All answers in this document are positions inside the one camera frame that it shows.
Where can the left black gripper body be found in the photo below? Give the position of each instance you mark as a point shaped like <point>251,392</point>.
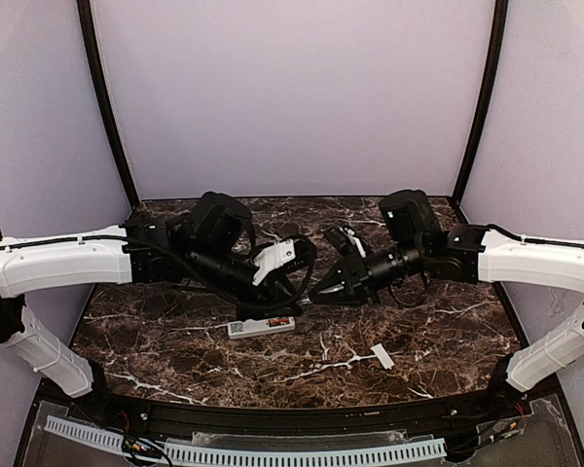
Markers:
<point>271,287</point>

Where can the black frame post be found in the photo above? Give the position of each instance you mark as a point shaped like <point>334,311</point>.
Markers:
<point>500,13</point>
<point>104,104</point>

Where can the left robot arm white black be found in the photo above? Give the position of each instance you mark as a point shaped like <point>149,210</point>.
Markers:
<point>213,244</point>

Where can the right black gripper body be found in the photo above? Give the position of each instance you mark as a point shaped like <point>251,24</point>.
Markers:
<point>357,275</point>

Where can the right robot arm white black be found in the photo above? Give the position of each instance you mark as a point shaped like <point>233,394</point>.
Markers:
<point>468,254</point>

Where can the left black frame post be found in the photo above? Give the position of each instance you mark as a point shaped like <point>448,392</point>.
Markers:
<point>104,104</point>

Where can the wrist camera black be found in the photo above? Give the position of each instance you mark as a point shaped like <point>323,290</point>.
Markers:
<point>288,255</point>
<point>347,242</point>

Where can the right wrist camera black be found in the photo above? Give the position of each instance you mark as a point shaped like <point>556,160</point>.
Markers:
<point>347,242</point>

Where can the right circuit board with wires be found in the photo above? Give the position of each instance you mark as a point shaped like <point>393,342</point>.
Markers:
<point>501,430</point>

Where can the centre white slotted cable duct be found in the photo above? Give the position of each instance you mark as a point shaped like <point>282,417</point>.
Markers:
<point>187,455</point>

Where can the white remote control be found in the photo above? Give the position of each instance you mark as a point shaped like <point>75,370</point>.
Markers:
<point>255,328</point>

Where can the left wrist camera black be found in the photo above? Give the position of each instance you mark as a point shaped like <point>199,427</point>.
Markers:
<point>288,255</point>

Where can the left white slotted cable duct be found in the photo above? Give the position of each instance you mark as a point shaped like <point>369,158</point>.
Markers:
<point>85,434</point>

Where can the right black frame post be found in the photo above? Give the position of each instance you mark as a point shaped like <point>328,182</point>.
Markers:
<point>500,13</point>

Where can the white slotted cable duct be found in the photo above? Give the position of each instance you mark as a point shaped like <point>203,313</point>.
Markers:
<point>85,434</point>
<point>187,455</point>

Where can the black front rail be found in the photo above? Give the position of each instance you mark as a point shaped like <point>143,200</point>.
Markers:
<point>450,416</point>

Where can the clear plastic screwdriver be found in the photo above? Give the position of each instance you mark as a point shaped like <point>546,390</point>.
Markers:
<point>331,290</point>

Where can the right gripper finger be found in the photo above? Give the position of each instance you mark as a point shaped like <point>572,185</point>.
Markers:
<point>341,273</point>
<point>346,297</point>

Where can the white battery cover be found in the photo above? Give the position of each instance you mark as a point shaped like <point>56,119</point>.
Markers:
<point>383,356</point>

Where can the small circuit board with wires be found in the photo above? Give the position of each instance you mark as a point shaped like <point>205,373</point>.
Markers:
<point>140,448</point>

